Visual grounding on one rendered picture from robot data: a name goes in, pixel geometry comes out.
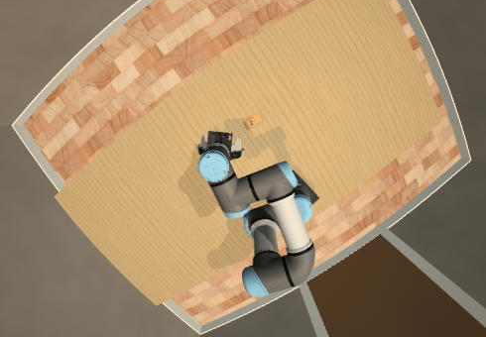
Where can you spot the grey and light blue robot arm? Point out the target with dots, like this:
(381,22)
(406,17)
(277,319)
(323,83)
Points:
(277,184)

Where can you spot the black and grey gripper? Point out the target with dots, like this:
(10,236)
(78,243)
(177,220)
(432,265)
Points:
(235,150)

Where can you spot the wooden number cube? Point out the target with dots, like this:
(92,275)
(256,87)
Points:
(251,122)

